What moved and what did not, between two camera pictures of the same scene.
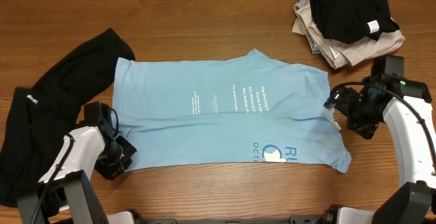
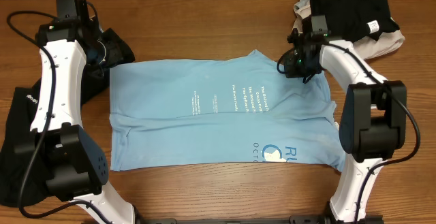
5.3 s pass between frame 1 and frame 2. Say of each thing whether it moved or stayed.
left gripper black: moved
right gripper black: moved
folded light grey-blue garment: stayed
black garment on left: stayed
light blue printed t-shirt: stayed
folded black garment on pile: stayed
